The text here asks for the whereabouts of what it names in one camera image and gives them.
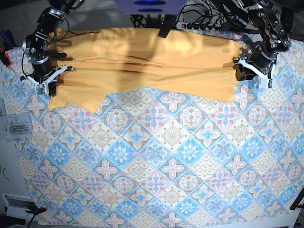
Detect clear plastic screw box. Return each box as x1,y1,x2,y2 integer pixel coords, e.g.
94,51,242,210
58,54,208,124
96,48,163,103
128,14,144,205
6,113,33,135

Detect orange black bar clamp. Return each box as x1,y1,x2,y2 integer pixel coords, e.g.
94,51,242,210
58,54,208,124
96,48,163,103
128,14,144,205
25,207,47,216

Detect white power strip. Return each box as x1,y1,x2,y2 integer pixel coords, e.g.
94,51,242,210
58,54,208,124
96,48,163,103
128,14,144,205
175,22,221,30

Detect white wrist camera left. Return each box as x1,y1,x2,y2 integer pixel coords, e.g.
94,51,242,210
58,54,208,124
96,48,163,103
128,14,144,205
259,78,273,89

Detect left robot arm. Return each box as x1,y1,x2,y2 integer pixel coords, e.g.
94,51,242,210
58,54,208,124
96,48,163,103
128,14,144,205
212,0,291,89

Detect black clamp right edge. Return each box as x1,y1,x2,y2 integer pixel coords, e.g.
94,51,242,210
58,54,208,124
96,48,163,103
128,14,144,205
289,196,304,210

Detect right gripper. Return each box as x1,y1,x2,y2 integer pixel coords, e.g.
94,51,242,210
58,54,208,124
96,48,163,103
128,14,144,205
20,58,74,96

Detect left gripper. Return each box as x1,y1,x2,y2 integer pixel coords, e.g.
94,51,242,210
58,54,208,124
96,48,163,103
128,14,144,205
234,42,277,82

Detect patterned blue tablecloth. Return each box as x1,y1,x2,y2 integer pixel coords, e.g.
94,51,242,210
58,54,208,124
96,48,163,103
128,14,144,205
0,41,304,228

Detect yellow T-shirt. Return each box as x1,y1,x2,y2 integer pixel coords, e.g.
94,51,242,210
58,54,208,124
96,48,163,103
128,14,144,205
48,28,243,112

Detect red black clamp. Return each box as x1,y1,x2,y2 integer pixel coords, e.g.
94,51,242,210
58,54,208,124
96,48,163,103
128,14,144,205
0,47,12,67

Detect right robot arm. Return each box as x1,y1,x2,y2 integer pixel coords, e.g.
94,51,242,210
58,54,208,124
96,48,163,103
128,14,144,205
20,0,85,97

